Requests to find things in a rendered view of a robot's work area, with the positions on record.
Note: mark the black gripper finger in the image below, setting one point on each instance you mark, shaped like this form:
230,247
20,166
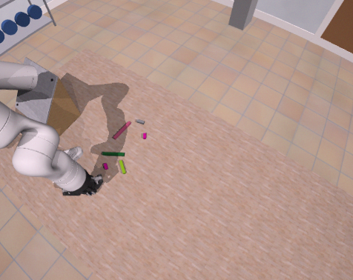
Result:
66,193
98,179

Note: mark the pink rod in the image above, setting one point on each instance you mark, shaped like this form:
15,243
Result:
122,130

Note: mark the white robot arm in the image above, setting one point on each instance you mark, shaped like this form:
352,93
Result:
38,145

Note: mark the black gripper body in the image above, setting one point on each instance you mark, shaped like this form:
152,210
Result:
88,182

